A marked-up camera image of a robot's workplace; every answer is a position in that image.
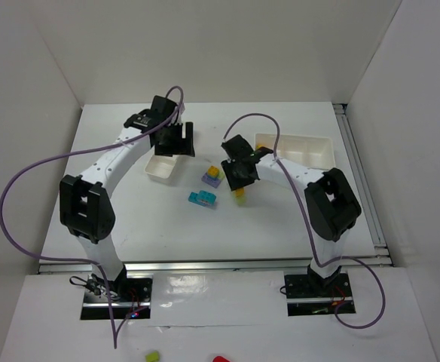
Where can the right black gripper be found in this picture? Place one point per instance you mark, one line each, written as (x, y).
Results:
(237, 175)

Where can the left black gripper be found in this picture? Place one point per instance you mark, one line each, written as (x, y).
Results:
(174, 149)

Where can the light green lego brick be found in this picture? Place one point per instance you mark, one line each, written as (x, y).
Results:
(240, 200)

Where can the yellow curved lego brick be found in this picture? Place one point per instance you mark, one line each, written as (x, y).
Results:
(239, 193)

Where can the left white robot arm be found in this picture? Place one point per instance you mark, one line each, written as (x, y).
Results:
(85, 200)

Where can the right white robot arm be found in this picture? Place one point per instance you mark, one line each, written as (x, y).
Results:
(328, 205)

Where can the small white container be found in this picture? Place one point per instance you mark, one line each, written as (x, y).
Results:
(161, 169)

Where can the purple lego plate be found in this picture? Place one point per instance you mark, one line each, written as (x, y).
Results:
(211, 182)

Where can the teal lego brick stack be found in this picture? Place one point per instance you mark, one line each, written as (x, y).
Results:
(202, 198)

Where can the large white divided container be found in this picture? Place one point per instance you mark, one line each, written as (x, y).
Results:
(314, 152)

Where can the red object foreground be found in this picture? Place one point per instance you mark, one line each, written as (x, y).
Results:
(221, 358)

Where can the green lego foreground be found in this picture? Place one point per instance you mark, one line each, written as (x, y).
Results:
(152, 356)

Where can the aluminium rail front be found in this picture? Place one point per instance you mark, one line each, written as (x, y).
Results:
(152, 267)

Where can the aluminium rail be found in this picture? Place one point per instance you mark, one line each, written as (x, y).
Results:
(366, 199)
(152, 267)

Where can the aluminium rail right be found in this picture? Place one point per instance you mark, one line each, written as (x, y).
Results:
(366, 199)

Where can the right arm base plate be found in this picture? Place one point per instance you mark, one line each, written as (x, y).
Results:
(303, 299)

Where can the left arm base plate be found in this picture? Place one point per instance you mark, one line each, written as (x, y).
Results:
(135, 300)

